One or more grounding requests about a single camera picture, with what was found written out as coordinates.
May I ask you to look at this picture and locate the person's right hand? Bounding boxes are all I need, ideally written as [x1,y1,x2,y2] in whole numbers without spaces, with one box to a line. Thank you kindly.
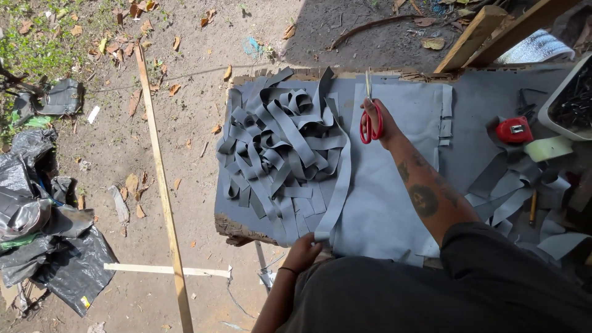
[360,97,405,151]

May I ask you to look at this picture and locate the person's left hand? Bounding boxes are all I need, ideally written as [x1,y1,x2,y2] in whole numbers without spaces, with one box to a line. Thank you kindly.
[282,232,324,274]

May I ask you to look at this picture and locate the red handled scissors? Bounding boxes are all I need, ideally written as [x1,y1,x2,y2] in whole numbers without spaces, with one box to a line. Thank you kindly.
[360,69,384,145]

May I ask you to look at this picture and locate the long grey rubber strip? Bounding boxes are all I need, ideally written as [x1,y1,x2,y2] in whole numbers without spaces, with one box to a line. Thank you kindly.
[314,125,352,242]

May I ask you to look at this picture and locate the light grey rubber sheet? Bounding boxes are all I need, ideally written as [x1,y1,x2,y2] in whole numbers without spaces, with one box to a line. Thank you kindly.
[331,83,454,268]

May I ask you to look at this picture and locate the curved brown branch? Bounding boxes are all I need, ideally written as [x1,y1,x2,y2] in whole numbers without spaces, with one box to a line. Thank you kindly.
[328,14,424,51]

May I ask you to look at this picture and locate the pile of grey strips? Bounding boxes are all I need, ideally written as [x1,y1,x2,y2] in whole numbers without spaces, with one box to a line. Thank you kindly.
[216,66,351,246]

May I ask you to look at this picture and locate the dark grey table cover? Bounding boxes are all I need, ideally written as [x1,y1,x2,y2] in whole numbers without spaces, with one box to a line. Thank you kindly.
[214,65,592,278]

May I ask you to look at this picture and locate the person's black clothing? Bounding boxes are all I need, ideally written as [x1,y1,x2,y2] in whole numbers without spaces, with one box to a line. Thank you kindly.
[277,222,592,333]

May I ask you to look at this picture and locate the thick wooden beam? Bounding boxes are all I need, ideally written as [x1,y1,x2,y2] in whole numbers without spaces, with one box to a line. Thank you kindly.
[465,0,583,68]
[434,5,509,74]

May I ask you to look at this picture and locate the red tape measure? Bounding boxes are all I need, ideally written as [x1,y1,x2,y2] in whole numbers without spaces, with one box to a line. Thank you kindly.
[496,116,534,144]

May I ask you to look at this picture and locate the heap of grey scraps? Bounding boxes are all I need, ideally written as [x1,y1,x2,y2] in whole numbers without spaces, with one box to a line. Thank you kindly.
[465,116,592,262]

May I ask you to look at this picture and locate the black metal tool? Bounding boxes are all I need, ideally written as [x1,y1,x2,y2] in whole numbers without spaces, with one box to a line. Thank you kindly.
[516,88,549,122]

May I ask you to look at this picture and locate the long wooden slat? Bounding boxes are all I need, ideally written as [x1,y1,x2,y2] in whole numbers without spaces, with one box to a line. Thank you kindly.
[134,44,195,333]

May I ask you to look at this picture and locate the short white slat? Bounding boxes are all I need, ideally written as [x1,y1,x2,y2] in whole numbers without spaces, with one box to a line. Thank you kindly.
[104,263,232,278]

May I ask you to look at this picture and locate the white plastic tray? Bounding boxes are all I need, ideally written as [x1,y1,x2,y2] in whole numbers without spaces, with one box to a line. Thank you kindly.
[538,55,592,142]

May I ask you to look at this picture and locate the silver foil sheet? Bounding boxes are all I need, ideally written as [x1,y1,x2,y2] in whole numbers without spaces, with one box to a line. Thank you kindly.
[495,29,576,64]

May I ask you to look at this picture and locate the white tape roll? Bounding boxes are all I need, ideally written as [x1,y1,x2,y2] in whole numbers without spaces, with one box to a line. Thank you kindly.
[524,135,574,163]

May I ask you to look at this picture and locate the grey scrap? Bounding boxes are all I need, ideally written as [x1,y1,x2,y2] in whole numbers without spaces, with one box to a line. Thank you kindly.
[109,185,130,225]

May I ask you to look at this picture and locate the heap of black nails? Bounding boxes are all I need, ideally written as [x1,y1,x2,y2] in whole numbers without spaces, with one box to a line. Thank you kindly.
[550,65,592,132]

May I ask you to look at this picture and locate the heap of black plastic sheets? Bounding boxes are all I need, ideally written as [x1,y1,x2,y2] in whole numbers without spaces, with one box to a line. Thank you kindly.
[0,129,118,319]

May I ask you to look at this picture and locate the blue string tangle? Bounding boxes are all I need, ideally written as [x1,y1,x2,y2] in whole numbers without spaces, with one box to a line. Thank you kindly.
[242,36,264,60]

